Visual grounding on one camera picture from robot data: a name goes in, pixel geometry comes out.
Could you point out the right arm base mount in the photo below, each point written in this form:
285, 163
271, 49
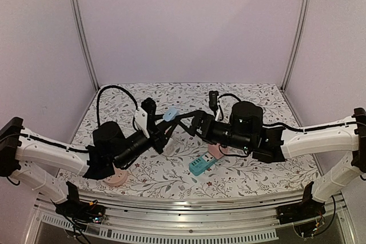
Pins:
307, 208

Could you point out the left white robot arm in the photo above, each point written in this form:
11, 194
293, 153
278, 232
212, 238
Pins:
22, 150

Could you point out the round pink socket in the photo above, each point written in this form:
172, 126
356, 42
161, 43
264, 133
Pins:
117, 179

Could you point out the floral table mat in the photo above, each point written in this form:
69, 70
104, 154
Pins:
167, 175

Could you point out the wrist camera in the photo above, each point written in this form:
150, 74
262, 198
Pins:
214, 105
145, 117

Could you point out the small blue plug adapter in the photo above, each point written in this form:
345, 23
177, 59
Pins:
170, 114

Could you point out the right aluminium frame post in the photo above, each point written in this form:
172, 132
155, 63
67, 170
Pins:
295, 45

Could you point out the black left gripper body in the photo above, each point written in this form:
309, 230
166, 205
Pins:
128, 156

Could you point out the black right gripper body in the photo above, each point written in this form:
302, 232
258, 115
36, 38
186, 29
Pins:
200, 124

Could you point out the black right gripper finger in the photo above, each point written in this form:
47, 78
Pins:
198, 114
191, 130

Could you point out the left aluminium frame post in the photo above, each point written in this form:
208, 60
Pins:
77, 15

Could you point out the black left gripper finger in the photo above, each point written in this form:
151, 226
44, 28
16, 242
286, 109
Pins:
168, 133
160, 121

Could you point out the aluminium front rail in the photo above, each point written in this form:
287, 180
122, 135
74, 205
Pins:
222, 220

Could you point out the teal power strip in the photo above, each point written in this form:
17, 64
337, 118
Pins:
201, 164

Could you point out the aluminium frame post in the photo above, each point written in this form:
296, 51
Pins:
295, 45
77, 15

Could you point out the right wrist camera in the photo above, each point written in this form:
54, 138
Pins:
214, 105

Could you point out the pink cube socket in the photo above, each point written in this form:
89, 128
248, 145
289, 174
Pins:
216, 151

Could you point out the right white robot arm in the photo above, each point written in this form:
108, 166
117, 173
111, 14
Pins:
346, 135

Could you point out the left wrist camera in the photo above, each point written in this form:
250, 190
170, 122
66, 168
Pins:
145, 117

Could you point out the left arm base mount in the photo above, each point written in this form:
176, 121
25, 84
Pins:
79, 213

